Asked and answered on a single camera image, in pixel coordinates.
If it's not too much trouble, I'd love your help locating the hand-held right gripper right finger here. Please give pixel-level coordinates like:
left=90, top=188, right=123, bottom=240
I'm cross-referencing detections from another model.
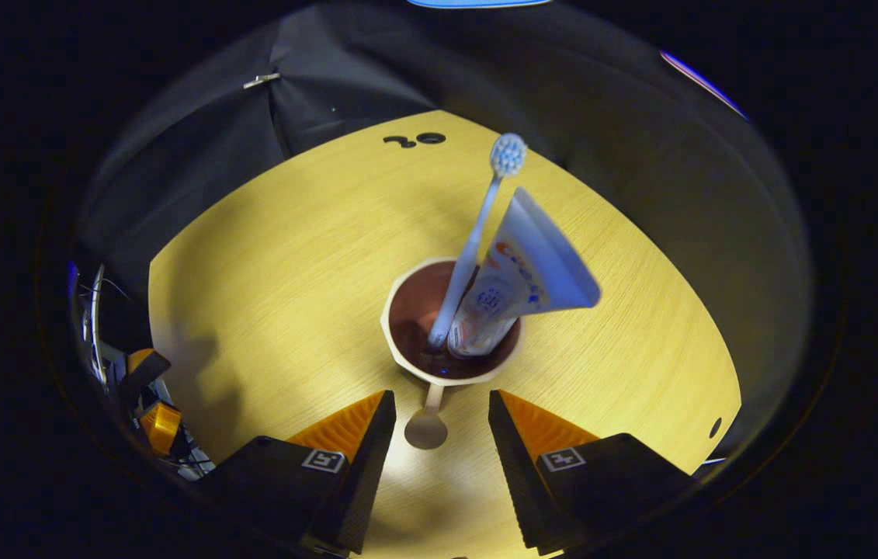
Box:
left=489, top=391, right=692, bottom=556

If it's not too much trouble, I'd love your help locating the wooden desktop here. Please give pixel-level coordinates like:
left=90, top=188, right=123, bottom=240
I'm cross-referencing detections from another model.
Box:
left=147, top=110, right=742, bottom=559

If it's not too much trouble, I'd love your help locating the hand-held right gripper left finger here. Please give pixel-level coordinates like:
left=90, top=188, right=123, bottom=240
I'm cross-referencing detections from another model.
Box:
left=202, top=391, right=397, bottom=554

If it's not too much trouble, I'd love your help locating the grey toothbrush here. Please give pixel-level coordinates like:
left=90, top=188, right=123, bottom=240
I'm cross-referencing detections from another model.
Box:
left=427, top=133, right=528, bottom=350

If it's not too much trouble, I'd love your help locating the white toothpaste tube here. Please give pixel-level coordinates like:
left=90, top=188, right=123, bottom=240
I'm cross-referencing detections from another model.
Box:
left=448, top=186, right=602, bottom=359

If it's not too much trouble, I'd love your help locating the beige cup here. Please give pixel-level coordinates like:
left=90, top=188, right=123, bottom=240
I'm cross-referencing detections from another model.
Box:
left=380, top=258, right=525, bottom=451

